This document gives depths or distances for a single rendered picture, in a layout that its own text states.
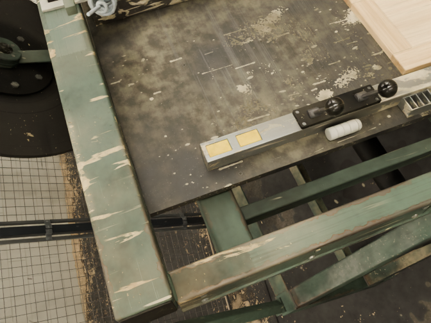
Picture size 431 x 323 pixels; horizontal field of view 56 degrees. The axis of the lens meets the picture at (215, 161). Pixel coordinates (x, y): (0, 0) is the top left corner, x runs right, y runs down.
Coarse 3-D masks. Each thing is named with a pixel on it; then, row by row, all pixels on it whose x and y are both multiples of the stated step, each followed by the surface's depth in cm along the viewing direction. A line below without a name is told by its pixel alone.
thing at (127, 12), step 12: (60, 0) 101; (84, 0) 101; (120, 0) 107; (132, 0) 109; (144, 0) 110; (156, 0) 112; (168, 0) 113; (180, 0) 114; (120, 12) 110; (132, 12) 112; (144, 12) 113; (96, 24) 111
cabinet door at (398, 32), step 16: (352, 0) 112; (368, 0) 111; (384, 0) 112; (400, 0) 112; (416, 0) 111; (368, 16) 109; (384, 16) 108; (400, 16) 109; (416, 16) 109; (384, 32) 106; (400, 32) 106; (416, 32) 106; (384, 48) 104; (400, 48) 103; (416, 48) 103; (400, 64) 100; (416, 64) 100
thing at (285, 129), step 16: (400, 80) 95; (416, 80) 95; (400, 96) 93; (352, 112) 91; (368, 112) 94; (256, 128) 90; (272, 128) 90; (288, 128) 90; (320, 128) 92; (208, 144) 88; (256, 144) 88; (272, 144) 90; (208, 160) 86; (224, 160) 88
